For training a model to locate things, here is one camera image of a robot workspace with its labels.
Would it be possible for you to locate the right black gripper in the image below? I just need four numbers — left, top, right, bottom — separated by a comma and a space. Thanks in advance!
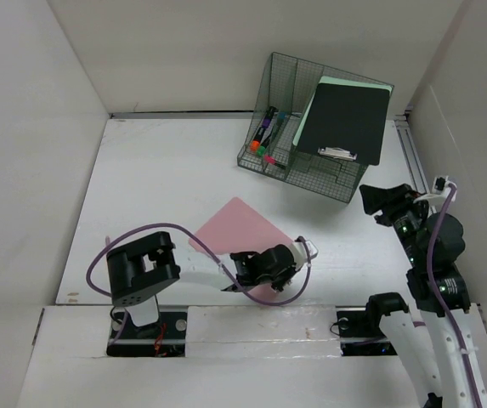
358, 182, 430, 266

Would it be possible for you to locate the pink clipboard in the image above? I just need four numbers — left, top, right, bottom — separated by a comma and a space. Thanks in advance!
181, 197, 293, 292

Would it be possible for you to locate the black clipboard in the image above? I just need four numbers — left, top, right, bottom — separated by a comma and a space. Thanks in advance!
292, 76, 391, 166

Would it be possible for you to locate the pink highlighter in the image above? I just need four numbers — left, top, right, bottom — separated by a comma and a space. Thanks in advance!
263, 156, 286, 170

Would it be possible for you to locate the green highlighter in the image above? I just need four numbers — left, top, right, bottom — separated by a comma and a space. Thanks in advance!
256, 128, 279, 156

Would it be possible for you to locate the orange highlighter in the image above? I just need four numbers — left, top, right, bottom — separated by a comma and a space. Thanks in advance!
249, 127, 266, 152

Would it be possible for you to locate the blue highlighter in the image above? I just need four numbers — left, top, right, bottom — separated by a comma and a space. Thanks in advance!
275, 112, 286, 126

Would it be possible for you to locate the green clipboard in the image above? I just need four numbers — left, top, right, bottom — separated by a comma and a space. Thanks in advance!
292, 75, 394, 148

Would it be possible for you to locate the purple highlighter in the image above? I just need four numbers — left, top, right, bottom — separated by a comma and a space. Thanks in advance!
261, 106, 277, 129

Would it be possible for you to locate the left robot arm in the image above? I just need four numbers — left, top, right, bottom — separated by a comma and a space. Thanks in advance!
106, 231, 318, 337

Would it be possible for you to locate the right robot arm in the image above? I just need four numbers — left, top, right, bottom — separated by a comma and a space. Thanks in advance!
360, 177, 487, 407

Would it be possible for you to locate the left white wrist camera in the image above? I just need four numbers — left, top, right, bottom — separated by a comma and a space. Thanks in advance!
289, 236, 319, 270

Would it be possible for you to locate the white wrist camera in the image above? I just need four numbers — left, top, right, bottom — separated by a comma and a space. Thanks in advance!
413, 176, 457, 207
289, 236, 319, 270

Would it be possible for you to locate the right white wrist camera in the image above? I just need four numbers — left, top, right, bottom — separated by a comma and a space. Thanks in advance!
413, 176, 457, 207

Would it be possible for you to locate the aluminium rail right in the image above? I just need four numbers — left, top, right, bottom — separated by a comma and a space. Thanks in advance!
394, 115, 429, 192

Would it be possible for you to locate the aluminium rail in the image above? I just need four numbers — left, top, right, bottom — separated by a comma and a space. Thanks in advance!
394, 115, 429, 192
110, 110, 253, 120

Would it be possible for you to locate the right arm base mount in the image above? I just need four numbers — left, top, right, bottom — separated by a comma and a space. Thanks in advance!
330, 292, 409, 357

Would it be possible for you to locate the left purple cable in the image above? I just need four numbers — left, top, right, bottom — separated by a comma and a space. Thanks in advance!
86, 223, 314, 345

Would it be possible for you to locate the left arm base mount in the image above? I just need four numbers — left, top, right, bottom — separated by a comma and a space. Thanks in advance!
105, 306, 189, 358

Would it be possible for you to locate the green wire mesh organizer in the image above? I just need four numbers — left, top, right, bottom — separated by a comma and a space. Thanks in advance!
237, 53, 394, 203

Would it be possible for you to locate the aluminium rail back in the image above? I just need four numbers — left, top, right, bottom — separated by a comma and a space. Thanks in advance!
110, 110, 253, 120

